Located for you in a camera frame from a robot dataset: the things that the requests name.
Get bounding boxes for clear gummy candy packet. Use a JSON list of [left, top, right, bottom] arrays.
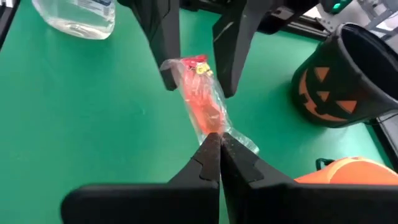
[[159, 54, 261, 156]]

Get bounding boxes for green table mat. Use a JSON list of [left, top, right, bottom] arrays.
[[0, 0, 398, 224]]

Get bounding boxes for clear spray bottle red top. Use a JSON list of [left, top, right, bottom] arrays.
[[30, 0, 116, 40]]

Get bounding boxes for orange pumpkin face bucket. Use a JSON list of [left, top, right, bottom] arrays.
[[294, 156, 398, 187]]

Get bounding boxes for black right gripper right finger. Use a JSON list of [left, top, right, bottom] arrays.
[[221, 133, 398, 224]]

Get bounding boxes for silver mounting bracket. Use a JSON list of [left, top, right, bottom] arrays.
[[315, 12, 346, 34]]

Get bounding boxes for black pumpkin face bucket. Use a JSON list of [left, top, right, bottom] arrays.
[[290, 22, 398, 129]]

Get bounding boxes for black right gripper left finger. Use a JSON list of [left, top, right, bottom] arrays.
[[61, 132, 221, 224]]

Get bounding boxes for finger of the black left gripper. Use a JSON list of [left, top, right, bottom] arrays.
[[118, 0, 181, 91], [213, 0, 274, 98]]

